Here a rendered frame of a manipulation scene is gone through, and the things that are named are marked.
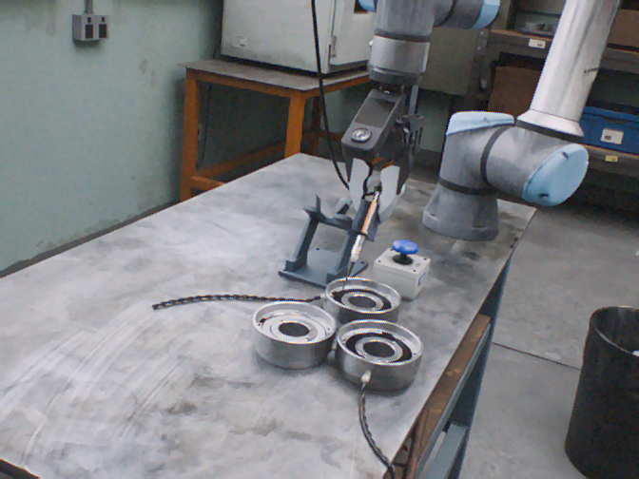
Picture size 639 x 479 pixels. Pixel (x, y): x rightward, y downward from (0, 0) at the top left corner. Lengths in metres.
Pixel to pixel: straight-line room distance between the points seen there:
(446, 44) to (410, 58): 3.74
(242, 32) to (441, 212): 2.08
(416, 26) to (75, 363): 0.58
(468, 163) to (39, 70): 1.73
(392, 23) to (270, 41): 2.29
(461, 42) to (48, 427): 4.14
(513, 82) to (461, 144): 2.99
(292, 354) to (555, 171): 0.59
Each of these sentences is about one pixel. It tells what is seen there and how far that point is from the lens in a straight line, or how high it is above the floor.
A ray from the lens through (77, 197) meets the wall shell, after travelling 2.90.
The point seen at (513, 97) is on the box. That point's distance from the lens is 4.32.
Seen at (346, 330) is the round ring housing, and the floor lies 0.83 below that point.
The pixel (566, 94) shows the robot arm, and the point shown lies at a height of 1.10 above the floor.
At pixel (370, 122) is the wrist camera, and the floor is 1.07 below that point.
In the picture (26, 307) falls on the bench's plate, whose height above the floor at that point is 0.80.
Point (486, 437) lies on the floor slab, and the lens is 2.21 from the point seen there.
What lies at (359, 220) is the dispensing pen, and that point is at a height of 0.93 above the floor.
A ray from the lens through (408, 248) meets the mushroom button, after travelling 1.05.
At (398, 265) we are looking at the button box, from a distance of 1.06.
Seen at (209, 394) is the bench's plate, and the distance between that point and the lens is 0.80.
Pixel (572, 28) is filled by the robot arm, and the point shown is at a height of 1.20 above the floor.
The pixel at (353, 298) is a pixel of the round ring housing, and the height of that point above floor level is 0.82.
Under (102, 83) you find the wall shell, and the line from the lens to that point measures 2.90.
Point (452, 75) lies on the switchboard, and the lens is 4.68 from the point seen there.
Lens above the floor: 1.26
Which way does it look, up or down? 22 degrees down
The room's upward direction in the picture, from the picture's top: 7 degrees clockwise
